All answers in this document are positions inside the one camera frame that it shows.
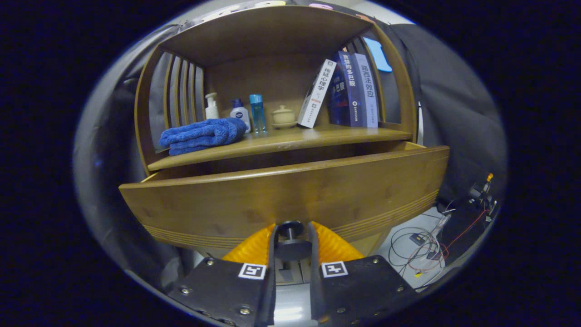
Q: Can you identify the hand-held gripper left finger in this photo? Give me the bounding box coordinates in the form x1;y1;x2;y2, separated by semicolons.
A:
168;223;277;327

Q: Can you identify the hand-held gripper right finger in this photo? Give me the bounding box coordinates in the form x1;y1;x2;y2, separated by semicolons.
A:
308;221;418;327

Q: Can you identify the black drawer knob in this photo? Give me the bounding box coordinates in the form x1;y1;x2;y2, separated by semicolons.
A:
275;221;313;262

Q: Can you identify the wooden drawer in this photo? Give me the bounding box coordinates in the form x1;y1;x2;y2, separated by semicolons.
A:
119;142;451;255

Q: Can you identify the wooden countertop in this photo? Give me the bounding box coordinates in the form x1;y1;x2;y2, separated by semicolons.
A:
148;126;413;172

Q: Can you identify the wooden cabinet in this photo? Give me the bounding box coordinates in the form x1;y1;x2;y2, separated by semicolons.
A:
134;5;418;286

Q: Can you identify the blue folded towel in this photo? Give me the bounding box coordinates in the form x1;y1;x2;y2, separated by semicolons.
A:
158;118;248;156

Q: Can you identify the beige lidded teacup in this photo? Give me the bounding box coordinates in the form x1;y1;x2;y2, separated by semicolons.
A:
271;105;298;129

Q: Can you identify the clear blue bottle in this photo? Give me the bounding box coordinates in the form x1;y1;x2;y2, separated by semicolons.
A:
249;94;267;134

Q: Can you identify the white bottle with blue cap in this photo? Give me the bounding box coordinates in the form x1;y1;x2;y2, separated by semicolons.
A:
230;99;251;133

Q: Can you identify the white pump bottle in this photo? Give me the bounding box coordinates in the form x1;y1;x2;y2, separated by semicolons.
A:
205;92;220;120

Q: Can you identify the black equipment with orange part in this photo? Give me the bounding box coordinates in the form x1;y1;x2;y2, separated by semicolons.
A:
468;173;499;223

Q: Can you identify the white book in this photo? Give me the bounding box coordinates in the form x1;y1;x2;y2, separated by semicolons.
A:
297;59;337;129

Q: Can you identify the dark blue book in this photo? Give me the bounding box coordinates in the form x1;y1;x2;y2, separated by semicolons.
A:
328;50;364;128

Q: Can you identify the pale lavender book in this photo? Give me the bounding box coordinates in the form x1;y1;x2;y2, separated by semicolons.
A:
353;53;379;129

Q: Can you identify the black backdrop cloth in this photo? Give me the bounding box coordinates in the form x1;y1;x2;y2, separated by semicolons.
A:
73;0;508;291

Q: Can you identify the tangle of floor cables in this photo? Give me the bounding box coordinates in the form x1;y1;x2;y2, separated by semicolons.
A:
388;207;459;291

